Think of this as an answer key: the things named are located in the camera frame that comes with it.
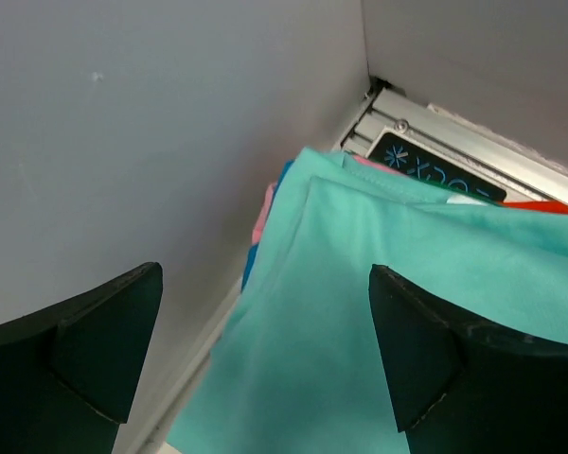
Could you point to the aluminium table frame rail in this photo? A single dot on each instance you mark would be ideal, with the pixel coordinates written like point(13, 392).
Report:
point(521, 172)

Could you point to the teal t shirt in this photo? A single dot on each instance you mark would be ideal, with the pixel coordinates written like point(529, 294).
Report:
point(297, 368)

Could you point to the red folded t shirt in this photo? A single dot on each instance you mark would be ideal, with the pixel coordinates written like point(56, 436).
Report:
point(552, 207)

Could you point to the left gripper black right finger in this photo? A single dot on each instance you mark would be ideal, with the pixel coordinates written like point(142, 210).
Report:
point(462, 383)

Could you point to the pink folded t shirt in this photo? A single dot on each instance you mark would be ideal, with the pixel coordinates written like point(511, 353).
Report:
point(272, 188)

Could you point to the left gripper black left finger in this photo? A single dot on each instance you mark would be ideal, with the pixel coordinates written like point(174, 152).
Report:
point(69, 372)

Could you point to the blue folded t shirt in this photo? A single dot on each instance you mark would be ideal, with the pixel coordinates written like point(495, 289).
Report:
point(250, 261)

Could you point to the black label with logo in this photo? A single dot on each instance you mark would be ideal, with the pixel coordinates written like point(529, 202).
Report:
point(416, 162)

